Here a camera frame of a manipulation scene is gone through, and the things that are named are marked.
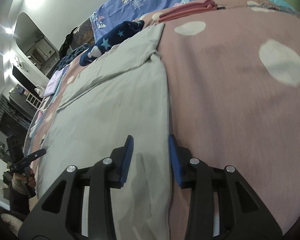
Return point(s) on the dark patterned pillow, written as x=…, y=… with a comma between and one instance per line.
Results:
x=83, y=34

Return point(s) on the folded pink clothes stack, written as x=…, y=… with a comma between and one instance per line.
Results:
x=188, y=9

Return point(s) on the grey cloth garment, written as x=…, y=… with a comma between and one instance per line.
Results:
x=122, y=93

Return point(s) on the left hand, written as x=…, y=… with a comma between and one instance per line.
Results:
x=19, y=182

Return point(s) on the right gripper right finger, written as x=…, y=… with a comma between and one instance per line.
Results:
x=223, y=205

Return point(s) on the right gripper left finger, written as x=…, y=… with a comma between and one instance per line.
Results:
x=78, y=204

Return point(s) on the floral patterned cloth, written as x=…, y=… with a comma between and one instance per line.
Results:
x=273, y=7

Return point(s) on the lilac folded garment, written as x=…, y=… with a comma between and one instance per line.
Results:
x=53, y=83

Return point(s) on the teal knitted garment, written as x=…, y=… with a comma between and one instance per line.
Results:
x=71, y=56

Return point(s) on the pink polka dot bedsheet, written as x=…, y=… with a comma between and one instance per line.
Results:
x=233, y=79

